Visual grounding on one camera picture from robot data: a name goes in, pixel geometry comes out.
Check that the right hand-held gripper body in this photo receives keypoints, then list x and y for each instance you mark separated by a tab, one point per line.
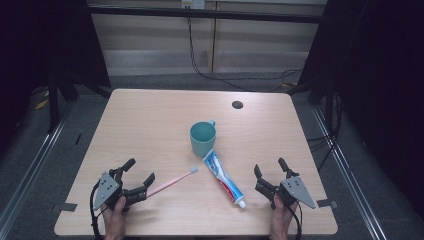
295	188

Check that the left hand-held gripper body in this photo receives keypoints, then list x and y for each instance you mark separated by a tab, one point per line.
107	190

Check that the pink toothbrush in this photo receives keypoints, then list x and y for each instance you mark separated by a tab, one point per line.
170	182

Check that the blue and white toothpaste tube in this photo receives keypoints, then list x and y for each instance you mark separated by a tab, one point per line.
222	176

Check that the teal plastic cup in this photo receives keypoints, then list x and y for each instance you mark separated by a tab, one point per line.
202	138

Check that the person's left hand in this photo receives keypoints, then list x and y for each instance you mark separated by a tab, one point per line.
115	223

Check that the person's right hand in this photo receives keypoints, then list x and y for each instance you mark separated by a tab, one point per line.
283	223

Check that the grey tape strip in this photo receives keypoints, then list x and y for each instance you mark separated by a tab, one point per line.
326	203
68	207

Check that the small black floor tape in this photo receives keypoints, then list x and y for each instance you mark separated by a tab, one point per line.
78	138

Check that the black metal stand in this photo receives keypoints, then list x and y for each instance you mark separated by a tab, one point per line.
53	106
330	106

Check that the dark round table grommet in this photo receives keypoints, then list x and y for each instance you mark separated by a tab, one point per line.
237	105

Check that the yellow floor tape piece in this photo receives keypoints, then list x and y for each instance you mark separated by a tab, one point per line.
41	104

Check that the dark curtain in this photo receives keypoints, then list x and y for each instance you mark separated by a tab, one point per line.
40	43
380	83

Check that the black horizontal bar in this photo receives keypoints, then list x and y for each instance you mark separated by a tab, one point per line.
200	14

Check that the metal floor rail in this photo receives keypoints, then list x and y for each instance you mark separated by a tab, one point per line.
33	170
346	173

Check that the white wall socket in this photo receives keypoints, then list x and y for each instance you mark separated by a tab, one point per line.
193	4

